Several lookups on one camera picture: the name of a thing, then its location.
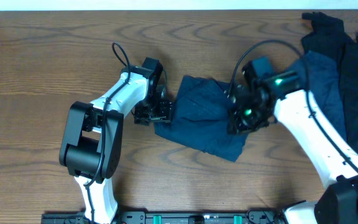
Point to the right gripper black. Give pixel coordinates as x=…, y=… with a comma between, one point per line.
x=237, y=116

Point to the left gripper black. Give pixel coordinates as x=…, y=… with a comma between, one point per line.
x=155, y=112

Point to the navy blue shorts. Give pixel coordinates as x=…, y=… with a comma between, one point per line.
x=200, y=119

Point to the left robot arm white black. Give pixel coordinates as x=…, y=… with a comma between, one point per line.
x=92, y=140

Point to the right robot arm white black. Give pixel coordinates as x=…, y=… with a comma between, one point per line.
x=281, y=96

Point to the blue denim garment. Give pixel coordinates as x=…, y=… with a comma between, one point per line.
x=324, y=84

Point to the black garment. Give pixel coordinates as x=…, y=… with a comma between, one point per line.
x=330, y=39

